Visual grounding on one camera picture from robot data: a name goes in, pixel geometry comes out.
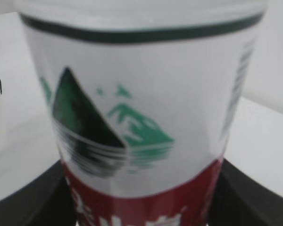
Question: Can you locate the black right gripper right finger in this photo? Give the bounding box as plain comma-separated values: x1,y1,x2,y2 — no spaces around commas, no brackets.
208,160,283,226

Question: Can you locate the Nongfu Spring water bottle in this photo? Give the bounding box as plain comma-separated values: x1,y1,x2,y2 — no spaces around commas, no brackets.
16,0,267,226

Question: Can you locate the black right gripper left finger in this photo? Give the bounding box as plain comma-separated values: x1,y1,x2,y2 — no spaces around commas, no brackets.
0,161,76,226

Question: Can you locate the white paper cup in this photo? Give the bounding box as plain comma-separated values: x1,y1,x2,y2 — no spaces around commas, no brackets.
0,13,24,158

